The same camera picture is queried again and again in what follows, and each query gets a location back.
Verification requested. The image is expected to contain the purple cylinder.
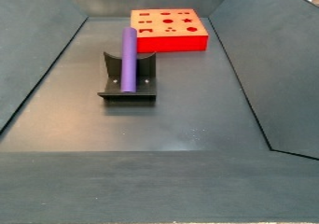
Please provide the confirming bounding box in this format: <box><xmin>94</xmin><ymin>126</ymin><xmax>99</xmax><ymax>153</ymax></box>
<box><xmin>122</xmin><ymin>27</ymin><xmax>138</xmax><ymax>92</ymax></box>

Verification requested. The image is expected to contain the black curved cradle stand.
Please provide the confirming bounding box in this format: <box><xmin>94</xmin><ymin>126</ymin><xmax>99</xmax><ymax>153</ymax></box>
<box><xmin>98</xmin><ymin>52</ymin><xmax>158</xmax><ymax>100</ymax></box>

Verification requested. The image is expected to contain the red shape sorter block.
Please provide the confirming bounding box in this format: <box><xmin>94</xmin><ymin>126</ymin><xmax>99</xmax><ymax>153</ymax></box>
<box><xmin>131</xmin><ymin>8</ymin><xmax>209</xmax><ymax>53</ymax></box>

